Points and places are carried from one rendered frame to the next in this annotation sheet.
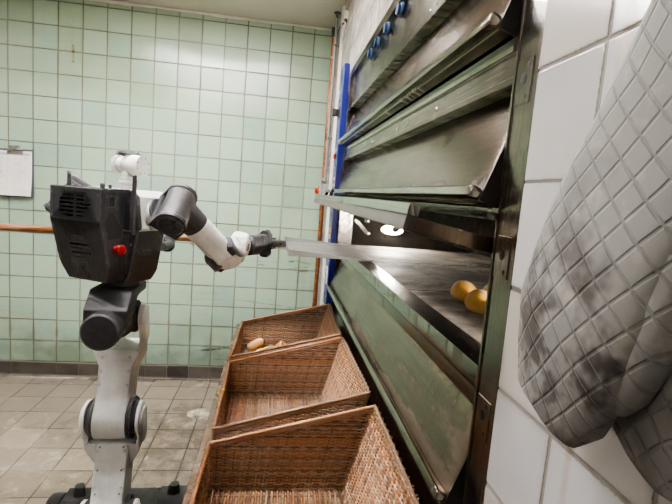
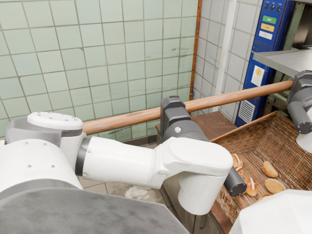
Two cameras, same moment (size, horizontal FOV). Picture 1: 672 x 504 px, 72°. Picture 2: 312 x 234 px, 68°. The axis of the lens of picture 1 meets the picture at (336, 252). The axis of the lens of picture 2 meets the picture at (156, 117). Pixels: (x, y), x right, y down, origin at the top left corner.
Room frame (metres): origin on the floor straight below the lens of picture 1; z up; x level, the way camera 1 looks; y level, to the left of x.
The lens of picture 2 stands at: (1.57, 0.89, 1.51)
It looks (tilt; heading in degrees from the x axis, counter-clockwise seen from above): 33 degrees down; 347
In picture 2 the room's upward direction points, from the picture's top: straight up
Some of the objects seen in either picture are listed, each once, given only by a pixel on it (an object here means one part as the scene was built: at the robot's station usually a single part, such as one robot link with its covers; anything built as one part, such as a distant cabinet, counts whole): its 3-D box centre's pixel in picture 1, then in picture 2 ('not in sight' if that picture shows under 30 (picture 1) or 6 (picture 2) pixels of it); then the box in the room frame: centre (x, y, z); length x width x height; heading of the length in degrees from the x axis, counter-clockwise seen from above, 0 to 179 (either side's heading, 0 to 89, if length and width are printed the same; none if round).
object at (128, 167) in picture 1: (130, 168); not in sight; (1.55, 0.71, 1.47); 0.10 x 0.07 x 0.09; 71
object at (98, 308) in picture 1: (114, 311); not in sight; (1.46, 0.71, 1.01); 0.28 x 0.13 x 0.18; 9
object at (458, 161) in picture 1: (380, 170); not in sight; (1.63, -0.13, 1.54); 1.79 x 0.11 x 0.19; 8
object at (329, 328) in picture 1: (284, 341); (271, 174); (2.16, 0.21, 0.72); 0.56 x 0.49 x 0.28; 7
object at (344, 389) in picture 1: (287, 394); not in sight; (1.58, 0.13, 0.72); 0.56 x 0.49 x 0.28; 8
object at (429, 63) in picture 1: (387, 93); not in sight; (1.63, -0.13, 1.80); 1.79 x 0.11 x 0.19; 8
